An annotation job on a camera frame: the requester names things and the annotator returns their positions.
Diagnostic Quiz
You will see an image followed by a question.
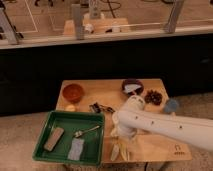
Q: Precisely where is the brown sponge block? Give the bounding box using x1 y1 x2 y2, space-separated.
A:
44 127 64 151

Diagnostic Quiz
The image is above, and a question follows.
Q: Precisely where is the green plastic tray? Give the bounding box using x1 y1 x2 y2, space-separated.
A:
33 111 105 166

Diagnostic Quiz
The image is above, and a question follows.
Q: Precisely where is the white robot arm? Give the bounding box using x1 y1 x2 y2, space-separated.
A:
112 95 213 151

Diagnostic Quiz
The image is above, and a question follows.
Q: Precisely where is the dark bowl with cloth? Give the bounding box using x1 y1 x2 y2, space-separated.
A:
121 79 144 96

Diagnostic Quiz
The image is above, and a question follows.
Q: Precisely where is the metal spoon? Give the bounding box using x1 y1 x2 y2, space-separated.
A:
74 125 100 138

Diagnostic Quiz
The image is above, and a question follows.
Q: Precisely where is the wooden table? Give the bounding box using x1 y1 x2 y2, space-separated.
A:
56 79 192 164

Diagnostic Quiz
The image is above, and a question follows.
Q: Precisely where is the left metal post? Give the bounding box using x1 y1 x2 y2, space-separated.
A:
0 8 19 45

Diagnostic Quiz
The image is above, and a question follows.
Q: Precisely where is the middle metal post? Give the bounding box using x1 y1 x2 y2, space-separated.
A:
71 4 84 40

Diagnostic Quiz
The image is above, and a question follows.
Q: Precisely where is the orange bowl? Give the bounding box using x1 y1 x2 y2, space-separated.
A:
62 84 84 103

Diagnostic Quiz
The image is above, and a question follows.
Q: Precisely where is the blue round object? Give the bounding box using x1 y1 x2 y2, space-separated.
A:
163 98 179 114

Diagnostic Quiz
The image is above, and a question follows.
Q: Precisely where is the right metal post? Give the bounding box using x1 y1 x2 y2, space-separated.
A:
164 0 184 33

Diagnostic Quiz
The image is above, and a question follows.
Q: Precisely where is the black binder clip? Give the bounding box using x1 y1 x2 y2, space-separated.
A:
89 103 115 114

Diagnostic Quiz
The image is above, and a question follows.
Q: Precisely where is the background wooden board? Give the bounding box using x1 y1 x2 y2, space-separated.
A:
63 18 131 35

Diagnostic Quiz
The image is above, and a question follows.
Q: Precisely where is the dark grape bunch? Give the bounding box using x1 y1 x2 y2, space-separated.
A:
144 90 163 105

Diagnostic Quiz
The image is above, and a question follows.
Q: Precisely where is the small yellow fruit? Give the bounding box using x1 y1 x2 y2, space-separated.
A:
65 104 76 112

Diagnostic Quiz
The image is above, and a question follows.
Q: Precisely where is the metal post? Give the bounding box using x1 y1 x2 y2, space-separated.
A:
164 0 184 33
0 8 19 45
71 4 84 40

